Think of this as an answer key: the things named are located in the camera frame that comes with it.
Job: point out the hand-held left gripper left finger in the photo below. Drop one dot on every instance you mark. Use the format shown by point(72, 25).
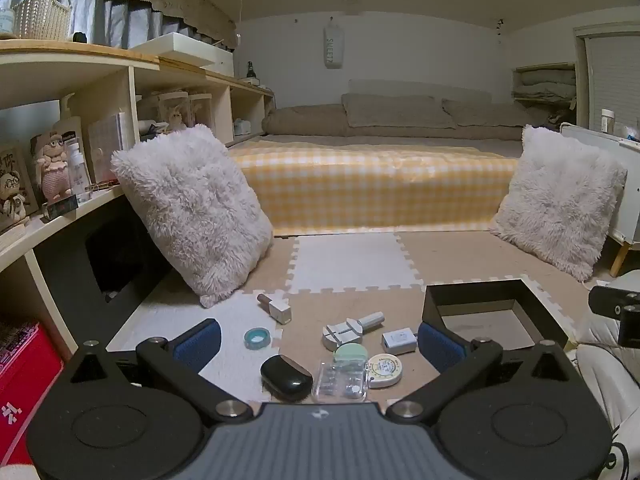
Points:
point(197, 347)

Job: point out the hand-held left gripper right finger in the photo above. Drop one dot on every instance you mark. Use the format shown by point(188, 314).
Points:
point(437, 347)

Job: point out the white charger adapter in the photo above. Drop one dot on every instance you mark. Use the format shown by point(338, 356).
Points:
point(399, 341)

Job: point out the black cardboard box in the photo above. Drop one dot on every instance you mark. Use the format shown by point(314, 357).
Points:
point(432, 297)

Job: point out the clear blue tape roll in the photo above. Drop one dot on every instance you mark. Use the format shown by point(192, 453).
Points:
point(256, 338)

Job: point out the mint green round container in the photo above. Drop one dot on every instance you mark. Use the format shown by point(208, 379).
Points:
point(350, 352)

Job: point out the brown cap nail polish bottle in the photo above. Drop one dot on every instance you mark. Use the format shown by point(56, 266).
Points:
point(277, 307)

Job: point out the black oval case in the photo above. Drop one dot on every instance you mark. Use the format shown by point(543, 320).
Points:
point(285, 377)

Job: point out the grey watch link remover tool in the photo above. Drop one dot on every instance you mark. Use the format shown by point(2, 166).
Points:
point(340, 332)

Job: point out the clear plastic parts box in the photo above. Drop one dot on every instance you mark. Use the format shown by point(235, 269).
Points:
point(340, 382)

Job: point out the white cabinet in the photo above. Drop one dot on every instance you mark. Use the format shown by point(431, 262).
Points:
point(627, 195)

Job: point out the small fluffy white pillow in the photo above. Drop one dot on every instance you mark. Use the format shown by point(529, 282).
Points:
point(557, 205)

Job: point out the beige white foam puzzle mat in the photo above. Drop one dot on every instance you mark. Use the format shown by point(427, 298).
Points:
point(345, 260)

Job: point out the large fluffy white pillow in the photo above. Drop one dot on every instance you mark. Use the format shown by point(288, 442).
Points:
point(192, 210)

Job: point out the red box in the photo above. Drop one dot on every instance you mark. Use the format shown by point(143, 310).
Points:
point(30, 375)

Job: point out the yellow checkered bed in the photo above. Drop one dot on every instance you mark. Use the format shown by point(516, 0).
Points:
point(370, 185)

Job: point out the small white bottle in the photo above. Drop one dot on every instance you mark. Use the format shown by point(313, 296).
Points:
point(607, 121)

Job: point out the small black digital clock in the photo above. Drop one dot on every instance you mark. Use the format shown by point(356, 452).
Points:
point(61, 207)

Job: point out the pink knitted doll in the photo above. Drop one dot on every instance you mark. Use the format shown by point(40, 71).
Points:
point(54, 165)

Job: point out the rabbit doll in clear case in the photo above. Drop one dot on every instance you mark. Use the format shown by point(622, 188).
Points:
point(174, 112)

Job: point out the beige bed pillow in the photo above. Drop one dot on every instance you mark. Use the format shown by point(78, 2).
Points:
point(485, 112)
point(395, 110)

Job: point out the stack of folded blankets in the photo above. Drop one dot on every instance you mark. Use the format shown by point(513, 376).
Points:
point(542, 82)

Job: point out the framed cartoon picture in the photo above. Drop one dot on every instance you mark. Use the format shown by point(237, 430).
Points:
point(15, 185)

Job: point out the long beige headboard cushion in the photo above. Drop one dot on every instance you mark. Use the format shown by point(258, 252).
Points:
point(420, 87)

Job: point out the white pump lotion bottle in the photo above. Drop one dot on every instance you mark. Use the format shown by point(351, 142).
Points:
point(70, 120)

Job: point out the dark glass bottle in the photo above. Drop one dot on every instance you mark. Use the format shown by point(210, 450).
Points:
point(251, 71)

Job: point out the white flat box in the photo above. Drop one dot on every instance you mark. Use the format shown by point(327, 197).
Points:
point(175, 47)

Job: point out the wooden shelf unit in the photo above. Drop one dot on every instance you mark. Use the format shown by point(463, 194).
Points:
point(65, 62)

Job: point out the white woven basket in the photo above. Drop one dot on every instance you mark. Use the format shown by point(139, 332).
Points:
point(42, 17)

